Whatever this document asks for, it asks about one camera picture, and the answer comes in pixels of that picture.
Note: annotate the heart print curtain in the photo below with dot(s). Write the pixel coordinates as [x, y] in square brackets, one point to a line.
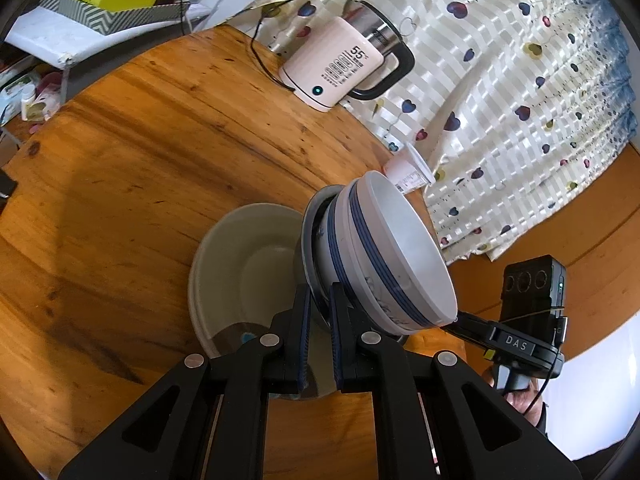
[500, 85]

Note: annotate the beige patterned plate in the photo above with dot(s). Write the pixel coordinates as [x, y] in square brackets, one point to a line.
[240, 270]

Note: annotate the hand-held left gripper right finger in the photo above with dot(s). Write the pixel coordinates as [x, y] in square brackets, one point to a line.
[336, 345]

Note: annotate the person's right hand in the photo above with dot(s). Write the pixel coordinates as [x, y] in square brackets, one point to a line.
[532, 405]

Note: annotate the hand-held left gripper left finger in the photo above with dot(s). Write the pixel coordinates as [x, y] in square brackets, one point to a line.
[303, 345]

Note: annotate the tall white blue-striped bowl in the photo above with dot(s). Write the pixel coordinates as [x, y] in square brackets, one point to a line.
[410, 260]

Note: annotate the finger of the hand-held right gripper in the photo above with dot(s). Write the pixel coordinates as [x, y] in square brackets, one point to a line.
[475, 330]

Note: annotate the cream electric kettle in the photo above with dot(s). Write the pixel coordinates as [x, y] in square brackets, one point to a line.
[340, 65]

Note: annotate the white shelf board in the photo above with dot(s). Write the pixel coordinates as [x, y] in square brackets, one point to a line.
[60, 45]

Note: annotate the grey zigzag striped box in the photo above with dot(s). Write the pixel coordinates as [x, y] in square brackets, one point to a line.
[100, 20]

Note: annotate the white plastic tub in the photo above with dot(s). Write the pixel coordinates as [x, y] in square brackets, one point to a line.
[407, 170]

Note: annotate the wide white blue-striped bowl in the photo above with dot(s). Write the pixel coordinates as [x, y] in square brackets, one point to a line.
[327, 255]

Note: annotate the small white bottle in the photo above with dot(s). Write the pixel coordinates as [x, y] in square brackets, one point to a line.
[27, 102]

